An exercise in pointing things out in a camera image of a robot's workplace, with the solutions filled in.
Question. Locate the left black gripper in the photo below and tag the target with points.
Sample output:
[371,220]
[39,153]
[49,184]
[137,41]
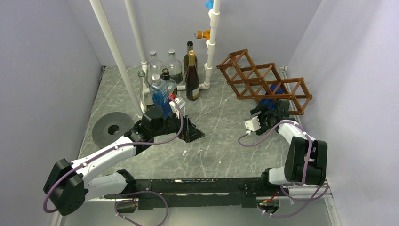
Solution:
[189,132]

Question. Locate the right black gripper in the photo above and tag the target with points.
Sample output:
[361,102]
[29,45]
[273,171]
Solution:
[265,110]

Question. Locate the dark bottle gold cap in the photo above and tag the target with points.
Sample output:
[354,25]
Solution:
[192,86]

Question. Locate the blue labelled clear bottle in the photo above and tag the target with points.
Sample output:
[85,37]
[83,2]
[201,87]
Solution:
[160,95]

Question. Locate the small dark capped bottle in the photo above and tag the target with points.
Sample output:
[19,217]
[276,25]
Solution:
[171,83]

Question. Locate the clear bottle dark label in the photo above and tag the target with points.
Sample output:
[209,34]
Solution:
[175,67]

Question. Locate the clear bottle red green label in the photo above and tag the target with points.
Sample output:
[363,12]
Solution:
[155,65]

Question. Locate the dark bottle silver cap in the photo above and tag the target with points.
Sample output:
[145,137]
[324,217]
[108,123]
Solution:
[186,57]

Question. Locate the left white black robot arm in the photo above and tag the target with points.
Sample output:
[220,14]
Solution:
[70,184]

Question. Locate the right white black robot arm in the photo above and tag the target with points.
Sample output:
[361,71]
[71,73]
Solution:
[306,161]

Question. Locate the brown wooden wine rack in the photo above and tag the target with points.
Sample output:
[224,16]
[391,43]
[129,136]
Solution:
[258,82]

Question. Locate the standing clear empty bottle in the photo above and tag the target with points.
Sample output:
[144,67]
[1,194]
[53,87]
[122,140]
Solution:
[145,95]

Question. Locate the orange valve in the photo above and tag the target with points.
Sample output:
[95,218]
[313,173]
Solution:
[202,34]

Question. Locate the blue valve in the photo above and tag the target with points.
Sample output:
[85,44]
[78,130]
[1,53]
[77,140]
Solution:
[209,4]

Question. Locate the slanted white pvc pipe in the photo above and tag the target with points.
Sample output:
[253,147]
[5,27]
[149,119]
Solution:
[107,32]

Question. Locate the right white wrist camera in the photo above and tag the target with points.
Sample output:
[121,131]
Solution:
[252,124]

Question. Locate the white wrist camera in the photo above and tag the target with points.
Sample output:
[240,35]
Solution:
[252,124]
[176,104]

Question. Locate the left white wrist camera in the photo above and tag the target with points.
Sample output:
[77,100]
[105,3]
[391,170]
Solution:
[176,104]

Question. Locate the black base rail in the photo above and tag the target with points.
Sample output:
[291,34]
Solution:
[198,192]

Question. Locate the aluminium frame rail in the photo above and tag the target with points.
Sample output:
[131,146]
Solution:
[294,200]

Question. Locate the white pvc pipe frame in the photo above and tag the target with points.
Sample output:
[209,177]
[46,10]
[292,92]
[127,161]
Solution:
[214,16]

